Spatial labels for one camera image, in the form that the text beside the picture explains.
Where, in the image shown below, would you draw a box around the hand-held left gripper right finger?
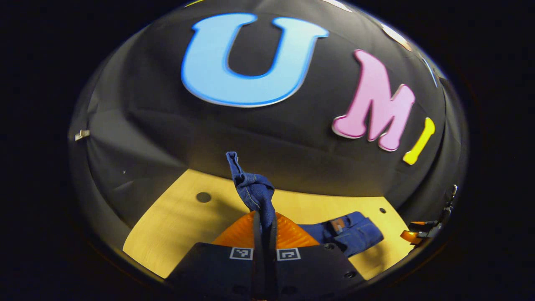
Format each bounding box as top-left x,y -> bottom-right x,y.
266,212 -> 366,301

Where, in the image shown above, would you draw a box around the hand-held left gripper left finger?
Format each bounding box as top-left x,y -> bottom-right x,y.
166,211 -> 266,301

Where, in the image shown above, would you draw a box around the blue denim jeans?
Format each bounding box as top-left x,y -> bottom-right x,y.
225,151 -> 385,258

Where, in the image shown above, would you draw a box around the black backdrop cloth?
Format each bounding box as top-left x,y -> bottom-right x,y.
68,0 -> 469,253

